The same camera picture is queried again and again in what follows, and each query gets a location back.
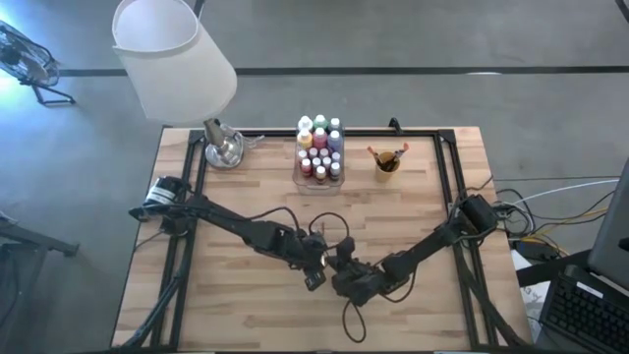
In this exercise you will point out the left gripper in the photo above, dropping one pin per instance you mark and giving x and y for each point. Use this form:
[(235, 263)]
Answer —
[(304, 248)]

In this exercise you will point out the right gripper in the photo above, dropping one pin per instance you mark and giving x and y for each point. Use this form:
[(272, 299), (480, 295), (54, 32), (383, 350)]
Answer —
[(361, 285)]

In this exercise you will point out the black paintbrush silver ferrule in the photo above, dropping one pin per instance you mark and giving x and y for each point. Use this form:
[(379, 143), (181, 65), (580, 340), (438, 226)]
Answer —
[(324, 259)]

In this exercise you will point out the small yellow paint bottle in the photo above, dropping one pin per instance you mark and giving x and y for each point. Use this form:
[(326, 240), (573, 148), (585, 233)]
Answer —
[(320, 173)]

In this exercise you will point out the small grey paint bottle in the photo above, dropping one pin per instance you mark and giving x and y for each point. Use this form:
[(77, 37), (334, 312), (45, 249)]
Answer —
[(335, 170)]

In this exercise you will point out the coral red paint bottle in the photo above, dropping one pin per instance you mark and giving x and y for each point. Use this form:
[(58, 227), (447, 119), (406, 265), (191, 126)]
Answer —
[(306, 167)]

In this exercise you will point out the magenta paint bottle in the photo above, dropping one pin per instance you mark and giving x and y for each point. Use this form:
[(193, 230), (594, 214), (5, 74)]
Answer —
[(327, 161)]

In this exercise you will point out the dark brown paint bottle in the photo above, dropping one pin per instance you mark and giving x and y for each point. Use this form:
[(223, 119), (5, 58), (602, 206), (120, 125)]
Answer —
[(317, 161)]

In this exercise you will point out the small purple paint bottle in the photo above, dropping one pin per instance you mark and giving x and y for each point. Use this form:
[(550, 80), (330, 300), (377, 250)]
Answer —
[(336, 157)]

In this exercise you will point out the small light pink paint bottle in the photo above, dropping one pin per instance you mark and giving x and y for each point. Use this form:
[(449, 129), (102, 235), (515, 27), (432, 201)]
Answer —
[(324, 153)]

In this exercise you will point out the reddish brown paint bottle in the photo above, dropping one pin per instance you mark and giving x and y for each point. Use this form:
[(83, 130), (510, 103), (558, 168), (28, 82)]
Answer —
[(313, 153)]

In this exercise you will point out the small orange paint bottle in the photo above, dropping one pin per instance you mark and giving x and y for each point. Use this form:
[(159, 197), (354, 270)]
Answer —
[(302, 155)]

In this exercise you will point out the black paintbrush orange bristles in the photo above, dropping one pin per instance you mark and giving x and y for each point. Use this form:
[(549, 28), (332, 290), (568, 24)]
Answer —
[(373, 152)]

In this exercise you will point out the large periwinkle blue paint bottle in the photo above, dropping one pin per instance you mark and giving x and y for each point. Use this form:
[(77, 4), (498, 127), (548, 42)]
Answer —
[(334, 141)]

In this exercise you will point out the large pink paint bottle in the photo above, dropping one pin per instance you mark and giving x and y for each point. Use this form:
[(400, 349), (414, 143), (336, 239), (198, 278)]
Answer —
[(320, 137)]

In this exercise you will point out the large yellow paint bottle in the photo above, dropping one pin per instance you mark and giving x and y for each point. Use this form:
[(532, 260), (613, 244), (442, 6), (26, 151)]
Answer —
[(304, 139)]

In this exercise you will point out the short brown paintbrush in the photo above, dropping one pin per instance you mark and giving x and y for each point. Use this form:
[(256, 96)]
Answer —
[(402, 150)]

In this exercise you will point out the large green paint bottle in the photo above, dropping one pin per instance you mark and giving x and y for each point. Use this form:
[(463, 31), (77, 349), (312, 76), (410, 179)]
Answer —
[(320, 119)]

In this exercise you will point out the white bottle red logo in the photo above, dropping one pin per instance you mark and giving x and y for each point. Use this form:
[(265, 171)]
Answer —
[(305, 122)]

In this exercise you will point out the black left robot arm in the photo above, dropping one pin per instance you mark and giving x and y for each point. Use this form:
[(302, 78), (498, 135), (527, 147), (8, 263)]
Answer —
[(221, 221)]

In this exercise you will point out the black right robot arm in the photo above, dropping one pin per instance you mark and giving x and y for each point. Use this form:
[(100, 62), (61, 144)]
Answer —
[(427, 246)]

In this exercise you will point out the clear plastic bin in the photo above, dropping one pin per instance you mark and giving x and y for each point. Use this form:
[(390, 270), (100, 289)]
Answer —
[(319, 187)]

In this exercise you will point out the yellow paper cup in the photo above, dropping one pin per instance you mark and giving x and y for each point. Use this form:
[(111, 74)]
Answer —
[(385, 176)]

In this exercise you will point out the black table clamp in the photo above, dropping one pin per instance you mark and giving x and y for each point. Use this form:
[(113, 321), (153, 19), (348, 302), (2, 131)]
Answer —
[(395, 126)]

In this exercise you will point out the black power adapter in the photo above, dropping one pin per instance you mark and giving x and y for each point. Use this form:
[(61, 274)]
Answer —
[(535, 251)]

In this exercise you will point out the white paper sheet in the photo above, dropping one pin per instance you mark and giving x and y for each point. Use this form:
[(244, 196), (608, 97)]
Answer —
[(533, 300)]

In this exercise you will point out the black desk bar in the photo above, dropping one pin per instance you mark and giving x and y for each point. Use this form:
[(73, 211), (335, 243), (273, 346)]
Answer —
[(550, 270)]

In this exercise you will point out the black keyboard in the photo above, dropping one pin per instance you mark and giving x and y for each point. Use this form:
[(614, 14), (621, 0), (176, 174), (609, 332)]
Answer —
[(585, 314)]

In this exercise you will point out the white shade silver table lamp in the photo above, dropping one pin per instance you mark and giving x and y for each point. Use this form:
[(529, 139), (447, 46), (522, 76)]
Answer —
[(172, 64)]

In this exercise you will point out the grey laptop screen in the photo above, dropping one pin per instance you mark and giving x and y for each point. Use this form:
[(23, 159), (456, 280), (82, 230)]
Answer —
[(614, 236)]

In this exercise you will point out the black floor stand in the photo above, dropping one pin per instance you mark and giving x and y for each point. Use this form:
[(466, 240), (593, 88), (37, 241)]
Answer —
[(39, 241)]

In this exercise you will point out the black floor fan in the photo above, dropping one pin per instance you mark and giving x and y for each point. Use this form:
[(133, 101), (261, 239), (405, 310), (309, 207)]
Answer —
[(27, 59)]

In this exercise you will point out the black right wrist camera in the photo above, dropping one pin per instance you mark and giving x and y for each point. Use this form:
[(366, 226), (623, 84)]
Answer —
[(346, 246)]

